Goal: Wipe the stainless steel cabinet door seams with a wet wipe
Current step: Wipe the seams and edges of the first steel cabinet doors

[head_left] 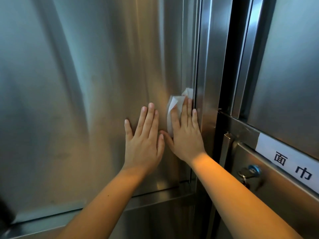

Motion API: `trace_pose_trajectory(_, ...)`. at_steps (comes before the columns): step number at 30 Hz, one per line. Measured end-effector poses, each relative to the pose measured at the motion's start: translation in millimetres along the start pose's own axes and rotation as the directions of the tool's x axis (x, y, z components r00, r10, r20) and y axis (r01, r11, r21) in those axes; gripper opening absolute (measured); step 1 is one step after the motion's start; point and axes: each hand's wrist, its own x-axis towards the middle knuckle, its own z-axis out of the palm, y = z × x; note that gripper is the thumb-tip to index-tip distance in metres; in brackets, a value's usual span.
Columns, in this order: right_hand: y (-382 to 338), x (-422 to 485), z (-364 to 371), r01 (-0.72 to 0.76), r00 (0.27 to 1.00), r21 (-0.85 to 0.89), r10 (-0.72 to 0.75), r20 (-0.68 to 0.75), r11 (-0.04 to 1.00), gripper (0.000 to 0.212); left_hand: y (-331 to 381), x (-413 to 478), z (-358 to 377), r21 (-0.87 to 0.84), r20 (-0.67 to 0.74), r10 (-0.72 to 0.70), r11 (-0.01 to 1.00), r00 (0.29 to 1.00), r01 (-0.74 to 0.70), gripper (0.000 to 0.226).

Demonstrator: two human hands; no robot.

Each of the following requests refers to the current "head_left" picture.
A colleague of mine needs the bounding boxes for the person's right hand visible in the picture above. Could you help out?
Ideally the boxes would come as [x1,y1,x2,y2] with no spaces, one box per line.
[159,96,207,166]

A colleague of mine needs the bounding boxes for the person's left hand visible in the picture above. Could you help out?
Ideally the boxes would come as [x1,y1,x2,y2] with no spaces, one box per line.
[122,103,165,176]

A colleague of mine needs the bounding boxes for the white wet wipe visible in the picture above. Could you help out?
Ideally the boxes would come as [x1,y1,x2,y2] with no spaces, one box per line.
[166,88,194,138]

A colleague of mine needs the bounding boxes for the person's right forearm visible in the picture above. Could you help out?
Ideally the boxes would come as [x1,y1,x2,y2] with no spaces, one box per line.
[189,153,303,239]

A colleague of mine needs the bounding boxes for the person's left forearm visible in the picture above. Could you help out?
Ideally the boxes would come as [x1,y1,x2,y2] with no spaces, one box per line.
[57,168,150,239]

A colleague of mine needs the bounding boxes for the stainless steel cabinet body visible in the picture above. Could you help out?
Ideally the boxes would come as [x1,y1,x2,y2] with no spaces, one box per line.
[0,0,234,239]
[217,0,319,239]

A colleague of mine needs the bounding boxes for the white label with characters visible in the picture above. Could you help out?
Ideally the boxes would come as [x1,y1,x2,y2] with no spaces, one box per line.
[255,133,319,195]

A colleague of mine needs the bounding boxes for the black-headed keys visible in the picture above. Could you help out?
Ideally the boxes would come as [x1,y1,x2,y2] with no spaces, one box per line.
[237,169,251,190]

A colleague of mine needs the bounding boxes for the vertical metal door handle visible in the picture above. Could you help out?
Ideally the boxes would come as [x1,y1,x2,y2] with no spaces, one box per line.
[219,132,235,170]

